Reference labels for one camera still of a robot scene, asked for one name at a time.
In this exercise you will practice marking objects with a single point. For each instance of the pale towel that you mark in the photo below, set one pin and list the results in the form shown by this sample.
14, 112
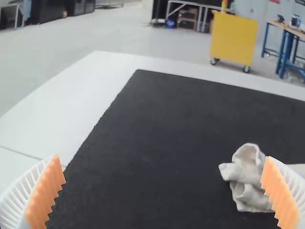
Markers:
245, 171

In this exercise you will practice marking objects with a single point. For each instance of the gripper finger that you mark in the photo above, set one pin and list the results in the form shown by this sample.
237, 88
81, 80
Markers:
283, 190
28, 190

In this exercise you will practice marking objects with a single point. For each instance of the yellow wheeled cabinet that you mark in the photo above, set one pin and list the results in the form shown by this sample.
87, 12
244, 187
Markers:
233, 38

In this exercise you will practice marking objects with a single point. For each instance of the black mat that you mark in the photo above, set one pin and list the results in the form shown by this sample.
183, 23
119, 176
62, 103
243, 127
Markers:
166, 143

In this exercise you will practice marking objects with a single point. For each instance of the blue steel frame cart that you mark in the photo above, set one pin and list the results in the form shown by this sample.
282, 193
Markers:
286, 47

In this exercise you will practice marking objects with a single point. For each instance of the black cabinet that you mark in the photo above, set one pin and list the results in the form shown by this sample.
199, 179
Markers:
59, 9

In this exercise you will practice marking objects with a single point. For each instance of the grey metal workbench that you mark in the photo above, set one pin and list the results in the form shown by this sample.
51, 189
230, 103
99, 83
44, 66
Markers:
190, 14

